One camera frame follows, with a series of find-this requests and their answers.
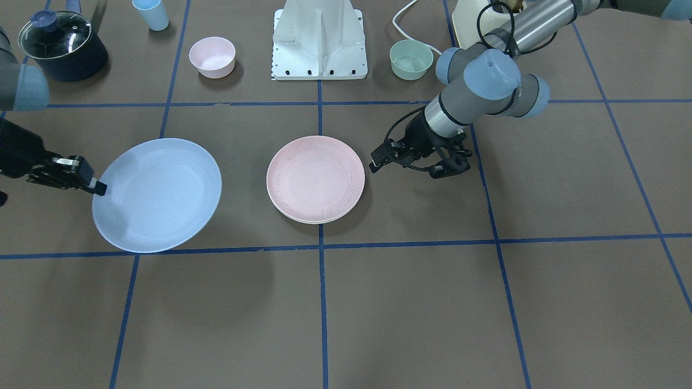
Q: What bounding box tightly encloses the green bowl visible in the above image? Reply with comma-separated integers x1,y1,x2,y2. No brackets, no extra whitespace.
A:
389,39,434,81

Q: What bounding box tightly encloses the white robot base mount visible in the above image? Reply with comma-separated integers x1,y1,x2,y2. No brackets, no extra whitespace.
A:
271,1,369,81

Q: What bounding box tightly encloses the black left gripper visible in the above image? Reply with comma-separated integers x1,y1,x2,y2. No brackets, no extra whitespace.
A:
369,111,473,179

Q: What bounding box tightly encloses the white toaster cable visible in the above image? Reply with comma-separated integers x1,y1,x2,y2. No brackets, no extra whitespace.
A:
392,0,444,56

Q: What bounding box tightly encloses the light blue cup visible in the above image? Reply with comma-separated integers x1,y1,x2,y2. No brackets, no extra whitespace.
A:
132,0,170,31

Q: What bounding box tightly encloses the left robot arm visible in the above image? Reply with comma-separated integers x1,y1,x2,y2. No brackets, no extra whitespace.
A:
370,1,690,179

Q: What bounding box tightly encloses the blue plate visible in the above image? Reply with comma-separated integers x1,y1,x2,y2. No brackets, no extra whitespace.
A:
92,138,222,253

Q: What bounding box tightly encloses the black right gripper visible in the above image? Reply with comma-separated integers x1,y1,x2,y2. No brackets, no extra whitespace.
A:
1,118,107,196

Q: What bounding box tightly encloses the cream plate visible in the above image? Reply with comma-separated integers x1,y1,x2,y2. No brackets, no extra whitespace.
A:
277,207,354,225

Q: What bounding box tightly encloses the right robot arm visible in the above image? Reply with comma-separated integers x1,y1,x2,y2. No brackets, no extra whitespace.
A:
1,31,107,196

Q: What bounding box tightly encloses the pink plate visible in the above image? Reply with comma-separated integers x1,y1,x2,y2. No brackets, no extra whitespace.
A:
266,136,365,215

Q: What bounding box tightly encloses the white toaster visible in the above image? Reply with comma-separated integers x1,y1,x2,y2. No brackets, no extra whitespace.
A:
451,1,522,49

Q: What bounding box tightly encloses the pink bowl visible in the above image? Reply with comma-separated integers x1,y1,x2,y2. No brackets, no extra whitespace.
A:
188,36,236,79

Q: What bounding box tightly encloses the dark blue pot with lid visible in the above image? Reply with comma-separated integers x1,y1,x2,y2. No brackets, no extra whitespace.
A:
18,1,109,82

